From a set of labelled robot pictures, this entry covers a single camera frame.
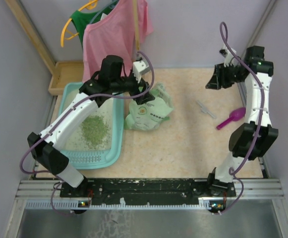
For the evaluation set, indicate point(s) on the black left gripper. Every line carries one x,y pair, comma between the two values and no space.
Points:
142,84

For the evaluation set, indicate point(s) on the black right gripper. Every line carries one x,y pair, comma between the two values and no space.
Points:
218,81

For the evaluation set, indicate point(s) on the green cat litter bag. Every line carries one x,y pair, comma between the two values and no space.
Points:
150,115

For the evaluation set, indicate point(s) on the grey plastic bag clip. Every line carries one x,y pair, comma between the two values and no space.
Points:
205,110

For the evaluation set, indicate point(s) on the magenta litter scoop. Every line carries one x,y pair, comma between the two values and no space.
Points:
235,115

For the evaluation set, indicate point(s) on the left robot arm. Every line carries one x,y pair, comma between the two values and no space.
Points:
108,82

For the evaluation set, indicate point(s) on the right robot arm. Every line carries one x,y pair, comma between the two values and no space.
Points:
256,135

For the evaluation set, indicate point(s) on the green litter pellet pile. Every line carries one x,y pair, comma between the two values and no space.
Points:
95,131

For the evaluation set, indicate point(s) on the teal plastic litter box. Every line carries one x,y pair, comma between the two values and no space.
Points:
84,158

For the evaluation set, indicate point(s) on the pink t-shirt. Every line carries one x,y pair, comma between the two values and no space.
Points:
113,35

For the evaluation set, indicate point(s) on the wooden clothes rack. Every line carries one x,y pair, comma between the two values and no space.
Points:
44,23

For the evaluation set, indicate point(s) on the blue grey clothes hanger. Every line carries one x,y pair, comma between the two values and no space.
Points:
106,10

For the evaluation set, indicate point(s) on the green shirt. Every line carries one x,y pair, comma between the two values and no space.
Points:
80,21

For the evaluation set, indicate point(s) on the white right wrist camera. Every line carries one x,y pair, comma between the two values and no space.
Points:
229,58

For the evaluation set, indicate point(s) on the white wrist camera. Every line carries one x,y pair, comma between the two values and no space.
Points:
229,58
140,68

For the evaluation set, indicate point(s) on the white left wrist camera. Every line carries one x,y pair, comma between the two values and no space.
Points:
140,68

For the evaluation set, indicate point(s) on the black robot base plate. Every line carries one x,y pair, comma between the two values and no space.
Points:
146,191

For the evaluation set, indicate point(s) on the grey slotted cable duct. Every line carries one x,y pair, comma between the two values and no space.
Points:
67,204

